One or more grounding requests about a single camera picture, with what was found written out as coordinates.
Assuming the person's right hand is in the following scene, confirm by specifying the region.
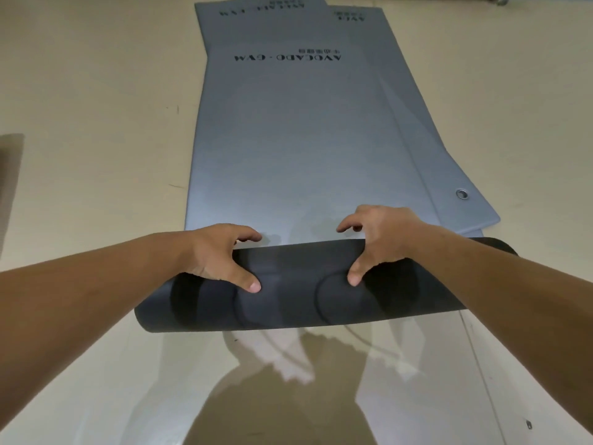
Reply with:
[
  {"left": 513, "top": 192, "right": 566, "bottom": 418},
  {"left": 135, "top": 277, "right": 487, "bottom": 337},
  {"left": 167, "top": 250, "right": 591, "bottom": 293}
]
[{"left": 335, "top": 204, "right": 436, "bottom": 288}]

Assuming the person's right forearm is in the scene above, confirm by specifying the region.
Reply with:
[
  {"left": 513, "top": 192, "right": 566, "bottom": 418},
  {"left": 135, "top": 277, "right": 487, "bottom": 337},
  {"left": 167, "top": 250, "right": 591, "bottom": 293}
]
[{"left": 416, "top": 224, "right": 593, "bottom": 413}]

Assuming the person's left forearm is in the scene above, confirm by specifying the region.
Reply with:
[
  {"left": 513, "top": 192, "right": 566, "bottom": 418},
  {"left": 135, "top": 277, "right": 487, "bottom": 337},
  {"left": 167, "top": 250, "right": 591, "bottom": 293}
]
[{"left": 0, "top": 229, "right": 200, "bottom": 413}]

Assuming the person's left hand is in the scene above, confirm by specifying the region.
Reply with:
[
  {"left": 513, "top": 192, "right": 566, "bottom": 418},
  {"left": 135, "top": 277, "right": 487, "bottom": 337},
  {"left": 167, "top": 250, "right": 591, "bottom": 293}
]
[{"left": 185, "top": 222, "right": 264, "bottom": 294}]

